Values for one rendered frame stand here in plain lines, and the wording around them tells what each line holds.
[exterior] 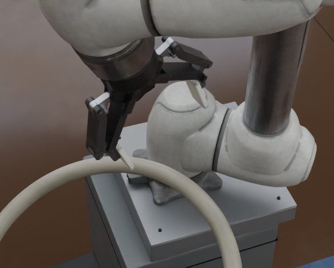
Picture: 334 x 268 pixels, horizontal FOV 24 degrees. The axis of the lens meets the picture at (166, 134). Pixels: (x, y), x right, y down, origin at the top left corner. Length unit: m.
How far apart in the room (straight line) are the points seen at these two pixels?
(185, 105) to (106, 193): 0.40
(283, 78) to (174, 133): 0.34
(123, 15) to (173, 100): 0.99
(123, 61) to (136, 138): 1.18
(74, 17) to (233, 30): 0.16
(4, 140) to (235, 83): 1.06
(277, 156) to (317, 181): 1.46
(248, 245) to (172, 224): 0.22
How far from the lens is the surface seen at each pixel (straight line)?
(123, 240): 1.91
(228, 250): 1.27
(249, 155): 1.71
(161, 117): 1.76
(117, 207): 1.98
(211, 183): 1.92
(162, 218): 1.87
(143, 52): 0.87
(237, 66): 3.63
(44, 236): 2.96
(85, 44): 0.82
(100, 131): 0.98
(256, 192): 1.94
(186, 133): 1.75
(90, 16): 0.77
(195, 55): 1.00
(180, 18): 0.75
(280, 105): 1.59
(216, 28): 0.76
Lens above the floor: 2.32
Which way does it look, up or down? 45 degrees down
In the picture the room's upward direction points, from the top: straight up
